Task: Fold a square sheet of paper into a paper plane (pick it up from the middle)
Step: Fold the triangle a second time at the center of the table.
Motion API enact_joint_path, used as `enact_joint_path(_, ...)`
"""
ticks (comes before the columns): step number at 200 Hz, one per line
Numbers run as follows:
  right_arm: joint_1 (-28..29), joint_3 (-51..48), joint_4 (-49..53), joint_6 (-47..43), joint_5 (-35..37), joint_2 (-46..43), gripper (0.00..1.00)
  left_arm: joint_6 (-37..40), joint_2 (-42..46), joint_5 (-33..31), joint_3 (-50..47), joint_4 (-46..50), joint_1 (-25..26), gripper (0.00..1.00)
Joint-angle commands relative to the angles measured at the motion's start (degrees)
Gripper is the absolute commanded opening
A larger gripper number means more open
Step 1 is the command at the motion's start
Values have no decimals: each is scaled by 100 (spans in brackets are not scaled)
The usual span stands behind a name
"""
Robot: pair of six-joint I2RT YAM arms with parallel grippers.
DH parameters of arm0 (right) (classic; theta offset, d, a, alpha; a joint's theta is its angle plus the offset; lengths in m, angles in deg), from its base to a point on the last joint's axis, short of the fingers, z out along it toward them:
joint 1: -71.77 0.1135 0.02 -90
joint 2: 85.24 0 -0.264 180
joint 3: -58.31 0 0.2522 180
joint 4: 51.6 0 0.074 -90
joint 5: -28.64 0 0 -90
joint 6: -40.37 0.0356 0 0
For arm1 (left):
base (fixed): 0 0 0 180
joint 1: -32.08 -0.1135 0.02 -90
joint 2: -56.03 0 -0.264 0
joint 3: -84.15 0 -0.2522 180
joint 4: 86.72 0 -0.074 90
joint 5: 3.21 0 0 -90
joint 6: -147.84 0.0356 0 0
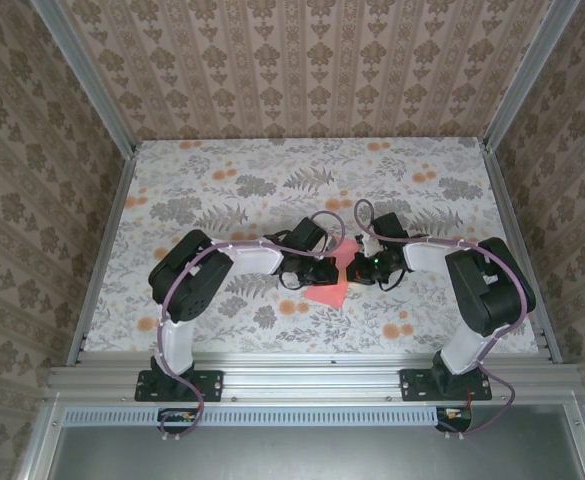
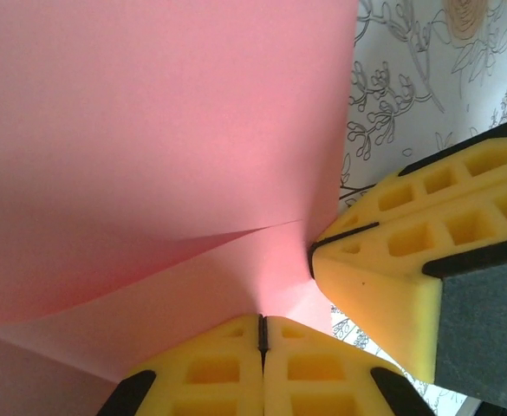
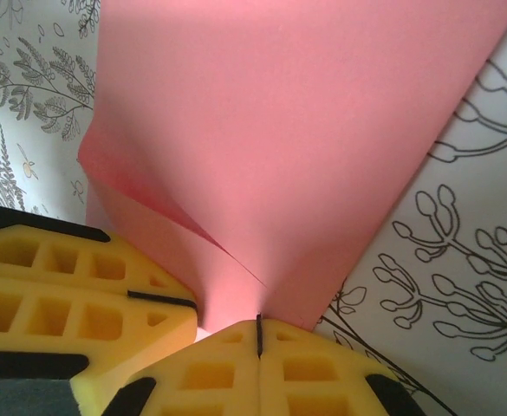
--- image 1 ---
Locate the aluminium cross rail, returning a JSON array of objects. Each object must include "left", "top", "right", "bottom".
[{"left": 46, "top": 352, "right": 585, "bottom": 402}]

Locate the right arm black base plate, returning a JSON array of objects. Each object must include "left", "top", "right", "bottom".
[{"left": 400, "top": 368, "right": 493, "bottom": 402}]

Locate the grey slotted cable duct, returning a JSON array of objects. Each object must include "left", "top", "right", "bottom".
[{"left": 64, "top": 405, "right": 441, "bottom": 427}]

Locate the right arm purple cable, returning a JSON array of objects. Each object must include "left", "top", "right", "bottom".
[{"left": 354, "top": 198, "right": 534, "bottom": 436}]

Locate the aluminium corner post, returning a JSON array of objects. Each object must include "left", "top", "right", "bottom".
[
  {"left": 29, "top": 0, "right": 137, "bottom": 157},
  {"left": 482, "top": 0, "right": 583, "bottom": 152}
]

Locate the aluminium side rail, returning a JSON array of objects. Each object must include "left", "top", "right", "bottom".
[
  {"left": 66, "top": 149, "right": 139, "bottom": 366},
  {"left": 480, "top": 142, "right": 564, "bottom": 364}
]

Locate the pink square paper sheet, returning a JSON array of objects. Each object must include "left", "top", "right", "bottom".
[{"left": 304, "top": 238, "right": 362, "bottom": 309}]

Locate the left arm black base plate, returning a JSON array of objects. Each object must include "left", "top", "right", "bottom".
[{"left": 134, "top": 368, "right": 223, "bottom": 402}]

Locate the grey metal sheet panel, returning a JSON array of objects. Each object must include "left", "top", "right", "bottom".
[{"left": 19, "top": 394, "right": 585, "bottom": 480}]

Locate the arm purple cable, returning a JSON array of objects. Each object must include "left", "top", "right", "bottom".
[
  {"left": 354, "top": 198, "right": 534, "bottom": 436},
  {"left": 154, "top": 209, "right": 348, "bottom": 441}
]

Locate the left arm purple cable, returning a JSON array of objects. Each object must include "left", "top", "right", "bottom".
[{"left": 154, "top": 209, "right": 348, "bottom": 441}]

